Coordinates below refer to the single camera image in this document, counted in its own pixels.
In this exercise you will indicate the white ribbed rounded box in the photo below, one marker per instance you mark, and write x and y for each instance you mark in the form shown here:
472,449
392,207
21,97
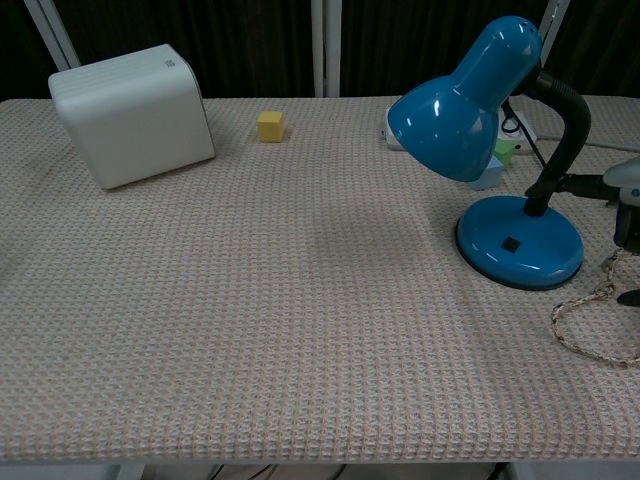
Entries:
135,120

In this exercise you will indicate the black pleated curtain panel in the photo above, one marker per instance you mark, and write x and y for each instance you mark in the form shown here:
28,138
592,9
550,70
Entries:
240,50
20,55
400,45
605,50

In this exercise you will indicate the white power strip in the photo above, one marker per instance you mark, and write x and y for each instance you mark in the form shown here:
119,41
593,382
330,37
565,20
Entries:
529,134

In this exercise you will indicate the beige waffle-weave tablecloth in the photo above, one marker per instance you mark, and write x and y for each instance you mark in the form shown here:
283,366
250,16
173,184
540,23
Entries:
250,300

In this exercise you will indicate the light blue foam cube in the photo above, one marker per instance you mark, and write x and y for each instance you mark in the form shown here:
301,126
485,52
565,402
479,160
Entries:
487,177

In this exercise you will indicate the green foam cube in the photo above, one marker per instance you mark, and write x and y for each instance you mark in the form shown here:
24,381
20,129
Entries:
506,154

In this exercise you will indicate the yellow foam cube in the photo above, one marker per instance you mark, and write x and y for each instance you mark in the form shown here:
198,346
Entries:
270,127

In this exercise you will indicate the blue gooseneck desk lamp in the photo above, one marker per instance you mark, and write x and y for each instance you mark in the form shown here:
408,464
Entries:
450,125

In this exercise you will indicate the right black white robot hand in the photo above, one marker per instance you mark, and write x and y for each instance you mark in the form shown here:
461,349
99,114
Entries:
627,200

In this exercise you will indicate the white metal frame post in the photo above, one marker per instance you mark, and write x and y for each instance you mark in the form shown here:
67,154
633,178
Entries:
550,20
325,50
55,35

